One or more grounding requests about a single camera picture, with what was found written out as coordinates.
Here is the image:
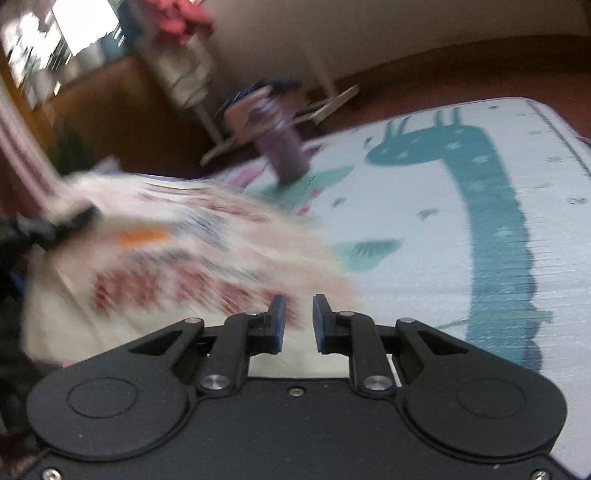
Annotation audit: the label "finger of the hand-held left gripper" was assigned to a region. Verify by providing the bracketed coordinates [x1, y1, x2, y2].
[11, 205, 100, 247]

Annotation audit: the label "pink storage case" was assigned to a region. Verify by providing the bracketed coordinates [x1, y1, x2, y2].
[224, 90, 278, 137]

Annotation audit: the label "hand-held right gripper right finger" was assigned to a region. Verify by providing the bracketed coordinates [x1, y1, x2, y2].
[313, 294, 470, 398]

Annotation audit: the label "printed cream shopping bag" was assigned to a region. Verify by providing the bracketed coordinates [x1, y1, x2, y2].
[21, 171, 365, 370]

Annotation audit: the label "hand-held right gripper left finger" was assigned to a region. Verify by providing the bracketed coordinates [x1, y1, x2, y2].
[129, 294, 287, 394]

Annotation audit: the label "green plant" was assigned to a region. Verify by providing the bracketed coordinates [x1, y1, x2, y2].
[51, 124, 99, 174]

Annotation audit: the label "purple bottle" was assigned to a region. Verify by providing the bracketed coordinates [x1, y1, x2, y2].
[249, 92, 312, 183]

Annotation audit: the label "animal print play mat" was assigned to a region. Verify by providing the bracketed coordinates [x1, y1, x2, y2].
[203, 96, 591, 480]

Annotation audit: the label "white drying rack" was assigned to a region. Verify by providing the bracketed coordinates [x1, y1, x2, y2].
[139, 28, 361, 167]

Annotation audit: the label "red clothes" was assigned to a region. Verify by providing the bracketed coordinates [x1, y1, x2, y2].
[159, 0, 215, 44]

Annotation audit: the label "bright window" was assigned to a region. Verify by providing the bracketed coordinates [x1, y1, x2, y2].
[51, 0, 122, 57]

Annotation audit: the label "pink striped blanket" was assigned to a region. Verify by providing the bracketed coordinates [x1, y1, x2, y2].
[0, 78, 63, 217]

